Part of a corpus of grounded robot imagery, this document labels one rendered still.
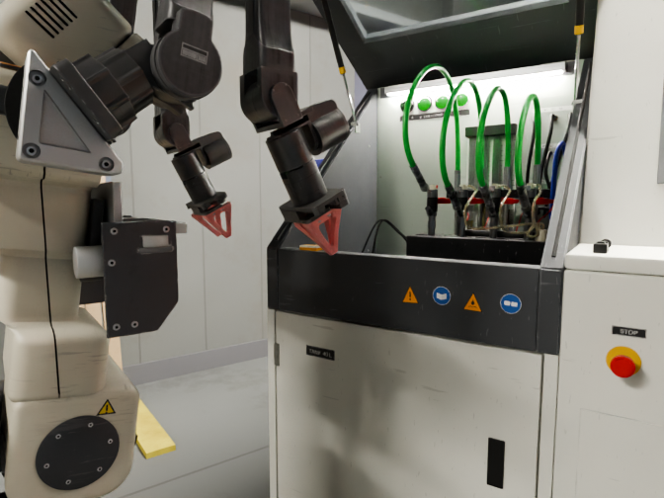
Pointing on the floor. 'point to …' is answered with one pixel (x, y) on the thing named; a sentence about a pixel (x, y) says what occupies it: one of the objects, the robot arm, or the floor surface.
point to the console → (574, 343)
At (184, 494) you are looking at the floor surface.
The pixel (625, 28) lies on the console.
